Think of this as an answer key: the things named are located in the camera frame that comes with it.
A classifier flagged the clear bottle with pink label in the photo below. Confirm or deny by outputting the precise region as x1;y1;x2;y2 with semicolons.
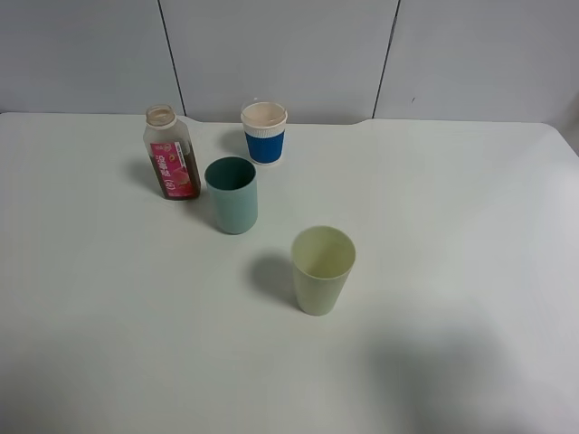
143;104;201;201

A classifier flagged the blue sleeved paper cup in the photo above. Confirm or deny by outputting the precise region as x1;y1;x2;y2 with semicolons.
241;99;288;165

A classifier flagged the pale green plastic cup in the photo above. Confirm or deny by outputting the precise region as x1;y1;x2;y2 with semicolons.
290;226;356;316

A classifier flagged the teal plastic cup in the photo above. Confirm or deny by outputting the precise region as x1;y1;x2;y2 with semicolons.
204;156;258;234

